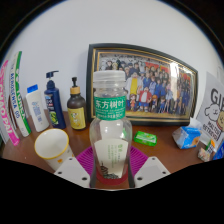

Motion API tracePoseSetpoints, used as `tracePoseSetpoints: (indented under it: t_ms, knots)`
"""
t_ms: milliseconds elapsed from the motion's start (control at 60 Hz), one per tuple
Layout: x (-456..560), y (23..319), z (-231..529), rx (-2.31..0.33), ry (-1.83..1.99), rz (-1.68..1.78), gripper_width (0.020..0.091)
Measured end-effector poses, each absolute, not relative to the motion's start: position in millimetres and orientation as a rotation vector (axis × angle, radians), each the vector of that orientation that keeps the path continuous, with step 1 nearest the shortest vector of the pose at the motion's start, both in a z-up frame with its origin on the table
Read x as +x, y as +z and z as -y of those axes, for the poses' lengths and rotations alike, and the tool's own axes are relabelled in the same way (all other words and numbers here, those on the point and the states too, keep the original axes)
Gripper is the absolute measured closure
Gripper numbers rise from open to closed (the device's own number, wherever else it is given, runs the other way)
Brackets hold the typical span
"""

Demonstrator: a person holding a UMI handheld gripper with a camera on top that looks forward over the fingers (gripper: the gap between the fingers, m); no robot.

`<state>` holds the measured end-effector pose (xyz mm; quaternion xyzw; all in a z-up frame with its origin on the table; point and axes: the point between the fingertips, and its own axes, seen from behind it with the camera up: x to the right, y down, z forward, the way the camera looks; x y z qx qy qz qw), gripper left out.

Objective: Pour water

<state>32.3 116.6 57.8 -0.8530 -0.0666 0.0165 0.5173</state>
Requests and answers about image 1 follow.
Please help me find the clear green-labelled drink bottle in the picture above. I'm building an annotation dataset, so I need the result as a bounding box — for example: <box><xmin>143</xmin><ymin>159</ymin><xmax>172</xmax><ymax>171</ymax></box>
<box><xmin>88</xmin><ymin>69</ymin><xmax>134</xmax><ymax>181</ymax></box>

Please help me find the white printed gift bag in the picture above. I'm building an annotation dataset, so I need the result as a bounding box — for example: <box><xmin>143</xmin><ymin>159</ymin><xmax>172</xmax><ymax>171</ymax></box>
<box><xmin>195</xmin><ymin>70</ymin><xmax>224</xmax><ymax>153</ymax></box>

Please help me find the green small packet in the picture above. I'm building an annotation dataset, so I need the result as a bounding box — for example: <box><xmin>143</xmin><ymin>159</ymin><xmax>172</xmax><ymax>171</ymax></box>
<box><xmin>133</xmin><ymin>130</ymin><xmax>158</xmax><ymax>147</ymax></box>

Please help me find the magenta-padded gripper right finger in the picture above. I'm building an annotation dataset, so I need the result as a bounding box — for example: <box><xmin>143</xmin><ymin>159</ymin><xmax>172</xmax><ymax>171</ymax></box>
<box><xmin>128</xmin><ymin>145</ymin><xmax>172</xmax><ymax>189</ymax></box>

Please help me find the framed group picture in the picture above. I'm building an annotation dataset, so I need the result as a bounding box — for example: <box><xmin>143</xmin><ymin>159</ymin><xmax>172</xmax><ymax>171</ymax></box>
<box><xmin>86</xmin><ymin>42</ymin><xmax>199</xmax><ymax>127</ymax></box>

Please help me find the white blue-green shuttlecock tube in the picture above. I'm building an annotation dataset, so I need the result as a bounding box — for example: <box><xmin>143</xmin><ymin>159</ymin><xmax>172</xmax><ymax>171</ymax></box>
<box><xmin>8</xmin><ymin>50</ymin><xmax>33</xmax><ymax>138</ymax></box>

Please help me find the dark blue pump bottle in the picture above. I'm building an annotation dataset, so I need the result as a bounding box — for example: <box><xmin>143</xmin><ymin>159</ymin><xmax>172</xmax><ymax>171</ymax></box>
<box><xmin>43</xmin><ymin>70</ymin><xmax>67</xmax><ymax>130</ymax></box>

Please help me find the white lotion bottle blue cap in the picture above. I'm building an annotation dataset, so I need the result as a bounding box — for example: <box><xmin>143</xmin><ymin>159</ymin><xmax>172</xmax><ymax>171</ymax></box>
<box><xmin>25</xmin><ymin>83</ymin><xmax>50</xmax><ymax>133</ymax></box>

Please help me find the blue tissue pack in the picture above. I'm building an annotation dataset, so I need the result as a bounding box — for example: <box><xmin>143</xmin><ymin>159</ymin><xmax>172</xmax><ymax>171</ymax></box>
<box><xmin>171</xmin><ymin>118</ymin><xmax>203</xmax><ymax>150</ymax></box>

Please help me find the brown pump bottle yellow label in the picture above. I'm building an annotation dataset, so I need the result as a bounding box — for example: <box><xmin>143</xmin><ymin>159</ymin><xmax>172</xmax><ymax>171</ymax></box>
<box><xmin>66</xmin><ymin>76</ymin><xmax>88</xmax><ymax>131</ymax></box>

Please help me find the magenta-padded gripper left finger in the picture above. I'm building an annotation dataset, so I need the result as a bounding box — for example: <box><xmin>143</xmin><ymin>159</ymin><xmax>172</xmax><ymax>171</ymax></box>
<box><xmin>54</xmin><ymin>145</ymin><xmax>98</xmax><ymax>189</ymax></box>

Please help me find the pink shuttlecock tube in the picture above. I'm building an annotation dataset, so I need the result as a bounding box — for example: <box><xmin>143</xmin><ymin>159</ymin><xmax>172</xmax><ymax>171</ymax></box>
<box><xmin>0</xmin><ymin>59</ymin><xmax>21</xmax><ymax>147</ymax></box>

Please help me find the blue detergent bottle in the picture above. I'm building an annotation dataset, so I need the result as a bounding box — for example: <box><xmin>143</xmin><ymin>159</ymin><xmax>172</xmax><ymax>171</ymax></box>
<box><xmin>212</xmin><ymin>139</ymin><xmax>224</xmax><ymax>162</ymax></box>

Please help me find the white yellow-rimmed cup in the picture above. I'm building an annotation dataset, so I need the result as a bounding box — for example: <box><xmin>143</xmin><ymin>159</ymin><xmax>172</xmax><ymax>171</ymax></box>
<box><xmin>33</xmin><ymin>128</ymin><xmax>75</xmax><ymax>172</ymax></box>

